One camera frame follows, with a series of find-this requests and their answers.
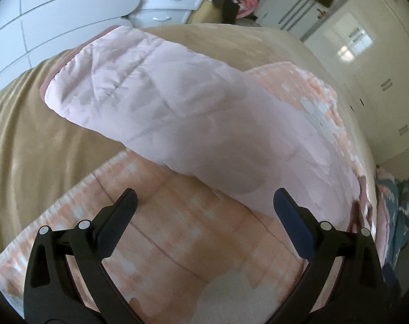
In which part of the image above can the dark cloth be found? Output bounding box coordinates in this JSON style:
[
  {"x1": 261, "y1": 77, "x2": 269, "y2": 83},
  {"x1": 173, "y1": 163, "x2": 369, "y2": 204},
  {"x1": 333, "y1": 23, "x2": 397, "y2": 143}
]
[{"x1": 204, "y1": 0, "x2": 259, "y2": 25}]

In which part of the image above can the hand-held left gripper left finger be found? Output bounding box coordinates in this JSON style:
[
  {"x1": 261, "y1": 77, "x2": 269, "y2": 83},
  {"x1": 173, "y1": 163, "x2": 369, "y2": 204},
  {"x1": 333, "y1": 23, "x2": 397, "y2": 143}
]
[{"x1": 24, "y1": 188, "x2": 138, "y2": 324}]

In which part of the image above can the white curved-front cabinet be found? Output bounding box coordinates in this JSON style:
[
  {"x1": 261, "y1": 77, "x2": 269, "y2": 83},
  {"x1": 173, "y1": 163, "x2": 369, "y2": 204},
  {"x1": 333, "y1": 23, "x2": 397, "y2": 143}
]
[{"x1": 0, "y1": 0, "x2": 145, "y2": 90}]

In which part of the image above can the pink quilted jacket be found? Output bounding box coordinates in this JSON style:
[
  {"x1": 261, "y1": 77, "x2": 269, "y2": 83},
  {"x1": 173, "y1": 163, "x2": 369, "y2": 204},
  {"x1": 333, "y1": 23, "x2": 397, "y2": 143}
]
[{"x1": 39, "y1": 24, "x2": 374, "y2": 232}]

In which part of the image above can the teal floral cloth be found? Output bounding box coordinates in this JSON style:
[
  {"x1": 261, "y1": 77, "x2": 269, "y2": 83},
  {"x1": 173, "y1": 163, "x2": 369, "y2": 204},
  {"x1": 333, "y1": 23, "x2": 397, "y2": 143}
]
[{"x1": 375, "y1": 168, "x2": 409, "y2": 279}]

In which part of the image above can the cream wardrobe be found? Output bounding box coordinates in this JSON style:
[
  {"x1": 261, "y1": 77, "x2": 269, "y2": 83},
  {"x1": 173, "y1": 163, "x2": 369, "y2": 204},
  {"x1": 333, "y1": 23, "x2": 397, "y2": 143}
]
[{"x1": 258, "y1": 0, "x2": 409, "y2": 164}]

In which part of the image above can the orange and white patterned blanket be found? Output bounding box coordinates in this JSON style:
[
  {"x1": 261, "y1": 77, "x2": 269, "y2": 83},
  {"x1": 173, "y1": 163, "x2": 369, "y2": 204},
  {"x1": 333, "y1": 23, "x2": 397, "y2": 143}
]
[{"x1": 0, "y1": 61, "x2": 374, "y2": 324}]

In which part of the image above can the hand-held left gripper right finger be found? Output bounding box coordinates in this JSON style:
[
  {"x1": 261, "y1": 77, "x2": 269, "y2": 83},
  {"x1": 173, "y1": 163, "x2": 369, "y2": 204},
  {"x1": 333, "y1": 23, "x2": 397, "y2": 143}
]
[{"x1": 272, "y1": 188, "x2": 385, "y2": 324}]

